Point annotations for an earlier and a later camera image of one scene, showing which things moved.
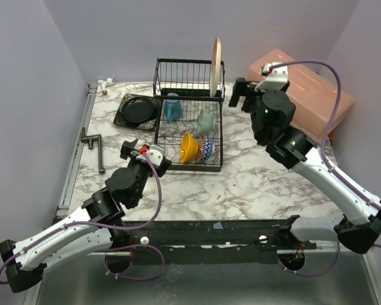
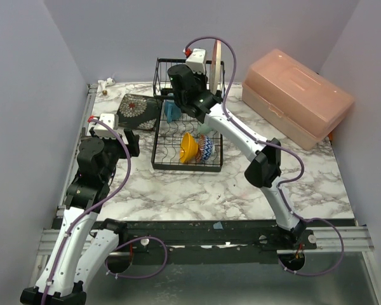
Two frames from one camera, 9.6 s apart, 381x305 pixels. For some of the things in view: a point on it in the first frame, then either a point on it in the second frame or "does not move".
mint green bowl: [206, 122] does not move
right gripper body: [241, 92] -> [184, 81]
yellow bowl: [188, 148] does not move
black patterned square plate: [138, 111] does not move
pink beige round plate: [216, 67] does not move
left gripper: [132, 152] -> [127, 143]
